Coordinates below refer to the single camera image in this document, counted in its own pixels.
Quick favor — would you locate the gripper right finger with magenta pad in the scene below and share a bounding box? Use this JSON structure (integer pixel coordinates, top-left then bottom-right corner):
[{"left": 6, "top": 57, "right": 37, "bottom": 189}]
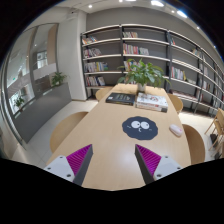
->
[{"left": 135, "top": 144, "right": 182, "bottom": 184}]

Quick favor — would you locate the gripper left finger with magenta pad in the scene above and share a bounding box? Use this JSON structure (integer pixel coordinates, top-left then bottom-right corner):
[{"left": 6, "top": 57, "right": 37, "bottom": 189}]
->
[{"left": 44, "top": 145, "right": 93, "bottom": 186}]

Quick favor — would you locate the dark cartoon face mouse pad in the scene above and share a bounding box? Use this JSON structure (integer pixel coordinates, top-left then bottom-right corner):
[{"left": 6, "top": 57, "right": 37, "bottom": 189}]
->
[{"left": 122, "top": 116, "right": 158, "bottom": 140}]

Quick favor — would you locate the white pink computer mouse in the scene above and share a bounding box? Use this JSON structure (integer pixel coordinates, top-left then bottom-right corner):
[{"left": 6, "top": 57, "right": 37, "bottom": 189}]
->
[{"left": 169, "top": 124, "right": 183, "bottom": 137}]

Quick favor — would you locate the wooden chair near left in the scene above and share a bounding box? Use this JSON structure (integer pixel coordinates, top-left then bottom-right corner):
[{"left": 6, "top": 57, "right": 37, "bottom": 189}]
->
[{"left": 50, "top": 111, "right": 87, "bottom": 153}]

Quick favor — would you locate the wooden chair near right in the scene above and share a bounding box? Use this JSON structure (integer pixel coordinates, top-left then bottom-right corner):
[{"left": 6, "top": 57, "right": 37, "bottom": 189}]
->
[{"left": 183, "top": 124, "right": 205, "bottom": 165}]

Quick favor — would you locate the white red book stack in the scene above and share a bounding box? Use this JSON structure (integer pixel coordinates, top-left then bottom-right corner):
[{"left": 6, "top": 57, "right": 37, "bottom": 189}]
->
[{"left": 136, "top": 92, "right": 168, "bottom": 112}]

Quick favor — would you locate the grey counter partition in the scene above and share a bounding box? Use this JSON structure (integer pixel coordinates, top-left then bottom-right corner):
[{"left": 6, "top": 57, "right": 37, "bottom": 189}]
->
[{"left": 14, "top": 83, "right": 71, "bottom": 143}]

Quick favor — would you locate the wooden chair far right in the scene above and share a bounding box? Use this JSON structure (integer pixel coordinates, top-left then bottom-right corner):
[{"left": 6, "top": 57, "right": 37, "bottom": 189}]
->
[{"left": 168, "top": 93, "right": 183, "bottom": 113}]

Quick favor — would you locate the wooden chair at right edge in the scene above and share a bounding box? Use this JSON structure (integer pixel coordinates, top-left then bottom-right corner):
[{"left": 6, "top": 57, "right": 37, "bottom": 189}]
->
[{"left": 209, "top": 109, "right": 224, "bottom": 157}]

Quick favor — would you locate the black book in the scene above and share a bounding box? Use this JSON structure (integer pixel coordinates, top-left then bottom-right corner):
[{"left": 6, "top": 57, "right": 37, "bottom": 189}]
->
[{"left": 106, "top": 93, "right": 135, "bottom": 105}]

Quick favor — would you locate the wooden chair far left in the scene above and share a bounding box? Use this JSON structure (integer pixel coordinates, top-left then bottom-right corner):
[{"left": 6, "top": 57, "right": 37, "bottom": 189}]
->
[{"left": 95, "top": 87, "right": 112, "bottom": 101}]

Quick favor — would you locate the potted plant behind glass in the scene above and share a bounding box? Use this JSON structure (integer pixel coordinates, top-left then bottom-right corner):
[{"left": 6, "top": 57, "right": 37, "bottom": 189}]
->
[{"left": 14, "top": 96, "right": 24, "bottom": 111}]

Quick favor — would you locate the potted plant on grey counter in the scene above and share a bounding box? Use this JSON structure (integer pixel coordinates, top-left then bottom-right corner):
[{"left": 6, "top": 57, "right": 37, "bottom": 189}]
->
[{"left": 51, "top": 72, "right": 66, "bottom": 87}]

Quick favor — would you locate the green potted plant on table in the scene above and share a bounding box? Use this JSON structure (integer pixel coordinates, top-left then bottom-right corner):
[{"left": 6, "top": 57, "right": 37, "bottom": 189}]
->
[{"left": 118, "top": 59, "right": 165, "bottom": 92}]

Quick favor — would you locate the large grey bookshelf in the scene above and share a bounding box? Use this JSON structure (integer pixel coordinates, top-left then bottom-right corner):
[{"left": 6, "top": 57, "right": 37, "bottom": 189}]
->
[{"left": 80, "top": 24, "right": 224, "bottom": 116}]

